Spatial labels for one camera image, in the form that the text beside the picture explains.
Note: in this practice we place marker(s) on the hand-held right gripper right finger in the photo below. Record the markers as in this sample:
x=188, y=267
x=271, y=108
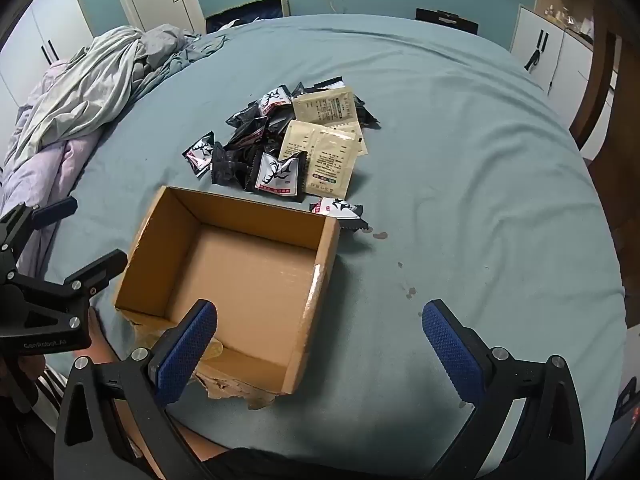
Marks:
x=450, y=355

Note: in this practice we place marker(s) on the black antler-print snack packet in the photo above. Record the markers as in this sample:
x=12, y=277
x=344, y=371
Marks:
x=337, y=210

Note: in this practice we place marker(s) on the striped cloth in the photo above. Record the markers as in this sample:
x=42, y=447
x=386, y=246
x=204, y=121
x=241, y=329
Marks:
x=50, y=382

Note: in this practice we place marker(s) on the pile of black snack packets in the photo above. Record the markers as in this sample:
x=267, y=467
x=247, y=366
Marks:
x=260, y=135

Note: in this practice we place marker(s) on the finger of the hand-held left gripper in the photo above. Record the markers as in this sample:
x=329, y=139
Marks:
x=52, y=212
x=100, y=267

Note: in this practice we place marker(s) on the black object with red mark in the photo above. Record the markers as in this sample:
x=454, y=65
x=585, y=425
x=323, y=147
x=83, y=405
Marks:
x=629, y=410

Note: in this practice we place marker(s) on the bottles on cabinet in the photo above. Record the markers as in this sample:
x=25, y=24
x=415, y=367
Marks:
x=565, y=10

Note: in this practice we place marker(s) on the grey crumpled cloth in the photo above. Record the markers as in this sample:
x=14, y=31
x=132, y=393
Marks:
x=170, y=52

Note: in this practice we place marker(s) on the brown cardboard box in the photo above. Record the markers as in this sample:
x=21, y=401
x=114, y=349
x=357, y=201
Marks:
x=240, y=270

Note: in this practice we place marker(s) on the white wardrobe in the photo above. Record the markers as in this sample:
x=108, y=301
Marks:
x=45, y=35

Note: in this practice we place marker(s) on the beige sachet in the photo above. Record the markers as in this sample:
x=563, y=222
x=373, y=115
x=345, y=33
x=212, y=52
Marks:
x=310, y=107
x=345, y=110
x=332, y=170
x=300, y=142

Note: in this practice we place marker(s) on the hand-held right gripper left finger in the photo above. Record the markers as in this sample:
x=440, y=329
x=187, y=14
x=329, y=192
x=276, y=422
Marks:
x=185, y=355

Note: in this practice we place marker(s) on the white cabinet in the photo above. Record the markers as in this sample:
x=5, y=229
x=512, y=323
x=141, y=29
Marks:
x=555, y=60

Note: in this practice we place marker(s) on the dark framed picture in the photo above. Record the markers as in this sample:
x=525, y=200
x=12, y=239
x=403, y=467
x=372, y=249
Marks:
x=245, y=12

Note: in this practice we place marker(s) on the lilac duvet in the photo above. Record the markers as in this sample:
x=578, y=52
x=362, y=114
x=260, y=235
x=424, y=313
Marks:
x=70, y=152

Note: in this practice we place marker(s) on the brown wooden frame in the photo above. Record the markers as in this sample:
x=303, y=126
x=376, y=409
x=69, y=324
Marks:
x=600, y=85

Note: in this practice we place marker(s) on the light grey crumpled sheet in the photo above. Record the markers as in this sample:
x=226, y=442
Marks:
x=100, y=90

